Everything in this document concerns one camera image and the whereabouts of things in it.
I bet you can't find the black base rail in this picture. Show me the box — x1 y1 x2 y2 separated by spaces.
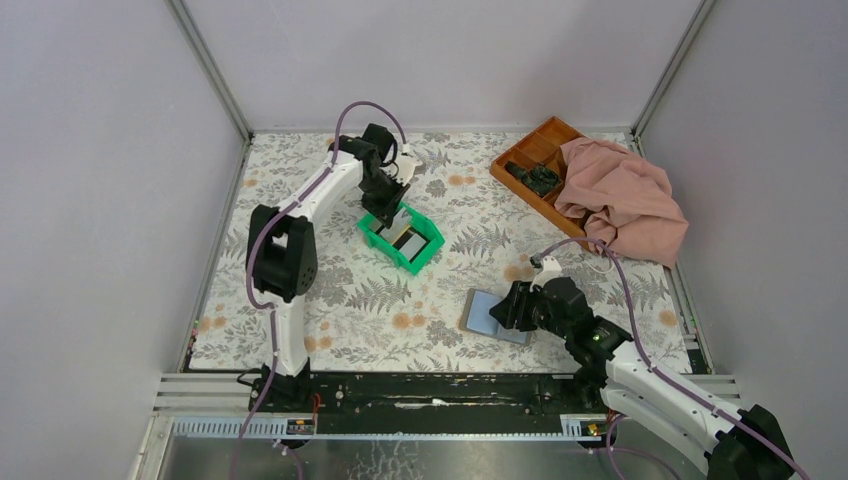
237 367 612 436

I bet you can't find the orange compartment tray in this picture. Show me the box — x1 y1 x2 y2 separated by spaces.
489 116 587 237

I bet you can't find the aluminium frame post left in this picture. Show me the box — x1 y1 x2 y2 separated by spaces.
165 0 252 142

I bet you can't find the card stack in bin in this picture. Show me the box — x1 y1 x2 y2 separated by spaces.
369 216 429 262

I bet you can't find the aluminium frame post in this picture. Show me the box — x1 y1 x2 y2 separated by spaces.
631 0 718 143
165 0 252 142

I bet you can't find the dark green patterned cloth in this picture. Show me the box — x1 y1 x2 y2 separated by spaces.
505 162 561 197

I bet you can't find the aluminium frame post right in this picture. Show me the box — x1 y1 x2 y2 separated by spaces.
631 0 718 143

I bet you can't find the green plastic bin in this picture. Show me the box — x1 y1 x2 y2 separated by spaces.
357 202 445 275

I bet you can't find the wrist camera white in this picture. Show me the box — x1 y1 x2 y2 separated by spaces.
395 154 425 185
533 256 563 287

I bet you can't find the floral table mat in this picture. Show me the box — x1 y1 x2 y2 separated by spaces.
188 131 694 375

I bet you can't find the grey leather card holder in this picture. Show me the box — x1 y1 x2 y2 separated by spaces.
458 288 531 345

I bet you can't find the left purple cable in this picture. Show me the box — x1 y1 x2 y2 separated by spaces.
227 100 409 480

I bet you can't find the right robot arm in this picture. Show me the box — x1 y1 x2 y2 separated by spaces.
489 277 796 479

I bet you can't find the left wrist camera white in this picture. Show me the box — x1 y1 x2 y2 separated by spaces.
395 154 425 185

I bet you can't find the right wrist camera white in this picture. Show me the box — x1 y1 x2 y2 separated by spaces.
533 256 563 287

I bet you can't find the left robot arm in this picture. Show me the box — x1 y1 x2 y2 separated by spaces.
246 124 416 377

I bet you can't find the pink cloth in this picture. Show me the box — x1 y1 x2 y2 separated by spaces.
554 137 689 268

